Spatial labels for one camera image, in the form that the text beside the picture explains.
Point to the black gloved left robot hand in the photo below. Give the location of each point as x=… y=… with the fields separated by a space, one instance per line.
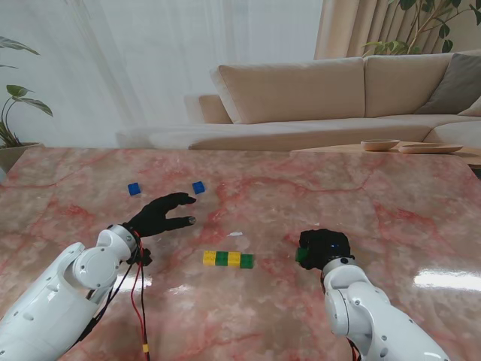
x=150 y=220

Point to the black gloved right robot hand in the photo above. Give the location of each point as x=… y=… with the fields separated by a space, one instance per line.
x=327 y=246

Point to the green toy brick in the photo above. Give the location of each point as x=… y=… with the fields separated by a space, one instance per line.
x=301 y=255
x=222 y=258
x=247 y=261

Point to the yellow toy brick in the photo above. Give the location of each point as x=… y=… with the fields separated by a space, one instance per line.
x=235 y=259
x=209 y=258

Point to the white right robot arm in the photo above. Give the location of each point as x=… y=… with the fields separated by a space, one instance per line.
x=368 y=312

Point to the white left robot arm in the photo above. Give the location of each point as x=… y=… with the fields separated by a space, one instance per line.
x=49 y=301

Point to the blue toy brick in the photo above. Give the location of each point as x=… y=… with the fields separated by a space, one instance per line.
x=134 y=189
x=198 y=187

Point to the wooden coffee table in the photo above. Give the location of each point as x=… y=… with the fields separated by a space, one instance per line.
x=338 y=147

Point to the wooden bowl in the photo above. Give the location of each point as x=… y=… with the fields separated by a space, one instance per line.
x=379 y=144

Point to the flat wooden tray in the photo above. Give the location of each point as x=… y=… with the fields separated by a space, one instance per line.
x=430 y=149

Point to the beige plant pot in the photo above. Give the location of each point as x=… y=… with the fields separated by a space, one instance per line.
x=15 y=154

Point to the beige corner sofa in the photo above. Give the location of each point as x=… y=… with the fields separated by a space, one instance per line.
x=293 y=90

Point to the broad-leaf potted plant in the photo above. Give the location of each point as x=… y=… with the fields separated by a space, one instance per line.
x=37 y=106

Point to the white sheer curtain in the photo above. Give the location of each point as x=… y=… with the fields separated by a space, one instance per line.
x=150 y=56

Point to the beige sofa pillow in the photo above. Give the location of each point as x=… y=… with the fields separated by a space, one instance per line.
x=472 y=111

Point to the grey sofa cushion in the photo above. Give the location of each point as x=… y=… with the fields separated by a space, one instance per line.
x=454 y=82

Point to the beige curtain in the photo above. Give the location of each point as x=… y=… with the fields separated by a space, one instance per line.
x=338 y=30

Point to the tall leafy houseplant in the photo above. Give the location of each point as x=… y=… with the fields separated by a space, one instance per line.
x=446 y=31

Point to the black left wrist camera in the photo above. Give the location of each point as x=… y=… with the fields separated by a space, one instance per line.
x=144 y=258

